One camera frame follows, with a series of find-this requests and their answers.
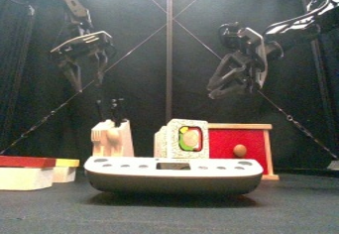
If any speckled white sushi roll piece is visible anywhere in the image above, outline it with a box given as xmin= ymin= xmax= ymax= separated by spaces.
xmin=152 ymin=118 xmax=211 ymax=160

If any yellow topped white sushi block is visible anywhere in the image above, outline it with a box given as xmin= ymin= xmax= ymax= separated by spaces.
xmin=52 ymin=158 xmax=81 ymax=183

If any red topped white sushi block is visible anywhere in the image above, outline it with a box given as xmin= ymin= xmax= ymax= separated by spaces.
xmin=0 ymin=155 xmax=59 ymax=191

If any red wooden drawer box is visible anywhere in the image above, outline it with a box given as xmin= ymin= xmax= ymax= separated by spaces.
xmin=207 ymin=122 xmax=280 ymax=181

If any cream wooden castle block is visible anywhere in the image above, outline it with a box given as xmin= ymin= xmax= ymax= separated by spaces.
xmin=89 ymin=118 xmax=135 ymax=158

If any diagonal brace cable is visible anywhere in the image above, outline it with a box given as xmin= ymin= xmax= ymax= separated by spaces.
xmin=0 ymin=0 xmax=223 ymax=156
xmin=128 ymin=0 xmax=339 ymax=162

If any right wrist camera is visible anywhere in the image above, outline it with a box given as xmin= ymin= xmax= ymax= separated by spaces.
xmin=219 ymin=22 xmax=244 ymax=50

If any thin black utensil handle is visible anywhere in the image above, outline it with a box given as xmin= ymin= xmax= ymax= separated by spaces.
xmin=95 ymin=99 xmax=107 ymax=122

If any vertical metal frame pole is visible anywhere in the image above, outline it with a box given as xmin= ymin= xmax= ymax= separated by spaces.
xmin=164 ymin=0 xmax=174 ymax=123

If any thick black utensil handle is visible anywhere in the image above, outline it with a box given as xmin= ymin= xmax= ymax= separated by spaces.
xmin=110 ymin=97 xmax=127 ymax=127

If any dark side frame post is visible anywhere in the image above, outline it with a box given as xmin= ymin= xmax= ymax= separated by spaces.
xmin=298 ymin=0 xmax=338 ymax=153

